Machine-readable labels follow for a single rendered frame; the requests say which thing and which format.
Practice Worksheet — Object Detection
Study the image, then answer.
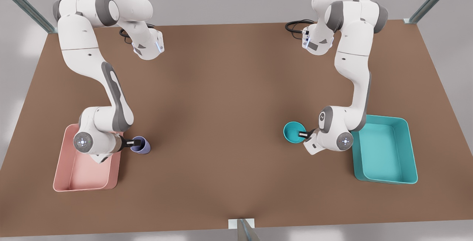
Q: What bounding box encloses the pink box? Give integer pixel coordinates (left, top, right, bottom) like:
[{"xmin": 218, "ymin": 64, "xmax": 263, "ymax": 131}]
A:
[{"xmin": 53, "ymin": 123, "xmax": 125, "ymax": 193}]

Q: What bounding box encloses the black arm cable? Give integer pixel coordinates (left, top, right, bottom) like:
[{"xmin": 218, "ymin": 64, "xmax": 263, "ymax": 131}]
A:
[
  {"xmin": 119, "ymin": 23, "xmax": 156, "ymax": 46},
  {"xmin": 285, "ymin": 19, "xmax": 315, "ymax": 38}
]

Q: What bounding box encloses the purple cup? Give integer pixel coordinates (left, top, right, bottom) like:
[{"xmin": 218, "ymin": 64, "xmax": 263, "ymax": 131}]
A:
[{"xmin": 132, "ymin": 136, "xmax": 152, "ymax": 155}]

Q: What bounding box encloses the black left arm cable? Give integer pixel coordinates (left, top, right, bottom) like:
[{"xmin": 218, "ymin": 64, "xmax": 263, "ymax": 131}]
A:
[{"xmin": 285, "ymin": 19, "xmax": 315, "ymax": 38}]

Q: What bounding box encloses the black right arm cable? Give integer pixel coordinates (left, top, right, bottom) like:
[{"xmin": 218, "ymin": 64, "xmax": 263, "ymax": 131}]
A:
[{"xmin": 119, "ymin": 23, "xmax": 156, "ymax": 46}]

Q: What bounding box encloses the teal bowl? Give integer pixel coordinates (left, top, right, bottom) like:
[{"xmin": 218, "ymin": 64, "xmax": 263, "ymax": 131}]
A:
[{"xmin": 283, "ymin": 121, "xmax": 307, "ymax": 144}]

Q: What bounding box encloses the teal box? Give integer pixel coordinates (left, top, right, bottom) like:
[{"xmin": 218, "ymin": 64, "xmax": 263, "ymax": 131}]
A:
[{"xmin": 350, "ymin": 115, "xmax": 419, "ymax": 185}]

